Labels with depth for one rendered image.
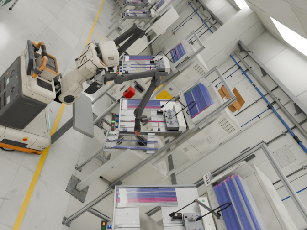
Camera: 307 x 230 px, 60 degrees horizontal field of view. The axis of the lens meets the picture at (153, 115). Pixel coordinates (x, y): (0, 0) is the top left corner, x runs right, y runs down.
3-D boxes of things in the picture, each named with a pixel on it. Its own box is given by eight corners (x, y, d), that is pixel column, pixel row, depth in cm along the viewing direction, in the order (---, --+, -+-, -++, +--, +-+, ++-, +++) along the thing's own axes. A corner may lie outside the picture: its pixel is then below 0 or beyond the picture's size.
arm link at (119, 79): (156, 66, 255) (161, 69, 247) (157, 80, 261) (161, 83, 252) (111, 73, 240) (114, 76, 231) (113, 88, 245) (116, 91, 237)
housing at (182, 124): (177, 136, 303) (179, 126, 295) (172, 112, 343) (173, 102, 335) (184, 136, 304) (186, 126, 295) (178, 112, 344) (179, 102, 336)
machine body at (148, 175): (96, 177, 329) (132, 151, 308) (101, 141, 387) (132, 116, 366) (133, 200, 360) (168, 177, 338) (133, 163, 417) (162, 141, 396)
